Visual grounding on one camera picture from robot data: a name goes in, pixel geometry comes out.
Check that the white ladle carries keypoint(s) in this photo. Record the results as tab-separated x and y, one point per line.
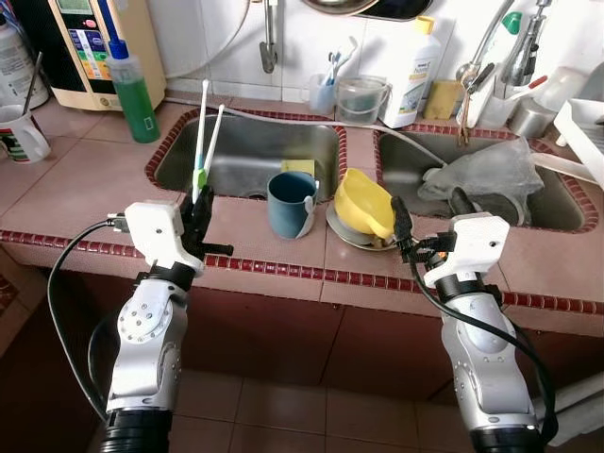
557	167

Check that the clear plastic toothbrush cup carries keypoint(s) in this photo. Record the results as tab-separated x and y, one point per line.
322	96

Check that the green dish soap bottle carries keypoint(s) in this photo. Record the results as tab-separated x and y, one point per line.
137	104

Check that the yellow plastic bowl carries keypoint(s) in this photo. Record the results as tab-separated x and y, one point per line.
363	203

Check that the hanging dark pan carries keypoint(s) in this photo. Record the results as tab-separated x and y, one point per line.
406	8

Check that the teal mug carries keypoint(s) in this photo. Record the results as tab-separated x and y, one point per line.
291	208

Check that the clear plastic container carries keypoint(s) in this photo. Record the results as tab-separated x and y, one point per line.
564	87

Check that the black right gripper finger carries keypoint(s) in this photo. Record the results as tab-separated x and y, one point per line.
403	219

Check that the hanging steel wok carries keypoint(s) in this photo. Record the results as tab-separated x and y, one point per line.
335	5

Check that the clear plastic bag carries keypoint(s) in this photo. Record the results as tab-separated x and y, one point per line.
481	175

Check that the blue toothbrush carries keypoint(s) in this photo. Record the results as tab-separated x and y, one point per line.
330	68

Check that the white jar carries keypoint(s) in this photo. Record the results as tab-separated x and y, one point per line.
17	61

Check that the chrome kitchen faucet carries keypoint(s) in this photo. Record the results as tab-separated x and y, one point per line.
524	47

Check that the beige water filter appliance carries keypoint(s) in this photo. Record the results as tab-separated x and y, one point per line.
113	38

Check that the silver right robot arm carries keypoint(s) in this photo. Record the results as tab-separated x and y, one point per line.
486	377

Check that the white printed mug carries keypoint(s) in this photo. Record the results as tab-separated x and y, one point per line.
21	137

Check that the metal wall tap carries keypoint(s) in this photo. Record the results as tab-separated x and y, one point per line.
269	42

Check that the white detergent bottle yellow cap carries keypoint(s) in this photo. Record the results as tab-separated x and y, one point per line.
412	75

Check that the yellow green dish sponge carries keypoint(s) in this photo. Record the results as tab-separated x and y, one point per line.
299	168

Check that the white plastic jug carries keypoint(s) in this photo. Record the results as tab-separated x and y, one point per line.
495	106

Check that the stainless steel sink basin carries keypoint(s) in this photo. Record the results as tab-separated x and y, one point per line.
566	208
245	151

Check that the thin metal straw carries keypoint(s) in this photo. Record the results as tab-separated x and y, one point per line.
34	85

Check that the stainless steel plate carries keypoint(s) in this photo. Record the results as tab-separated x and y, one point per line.
344	236

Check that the white toothbrush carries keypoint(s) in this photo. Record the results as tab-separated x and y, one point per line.
345	57

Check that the white dish rack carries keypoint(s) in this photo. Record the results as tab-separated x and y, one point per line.
585	132

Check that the small steel cup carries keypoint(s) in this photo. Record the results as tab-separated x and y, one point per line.
530	121

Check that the grey white bar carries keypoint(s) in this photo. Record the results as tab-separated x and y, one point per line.
580	406

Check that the mustard yellow sponge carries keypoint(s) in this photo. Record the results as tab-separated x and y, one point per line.
443	100

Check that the clear small bucket with scourer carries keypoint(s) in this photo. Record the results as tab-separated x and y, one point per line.
361	102

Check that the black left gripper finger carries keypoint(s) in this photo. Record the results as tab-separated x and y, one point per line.
208	208
193	209

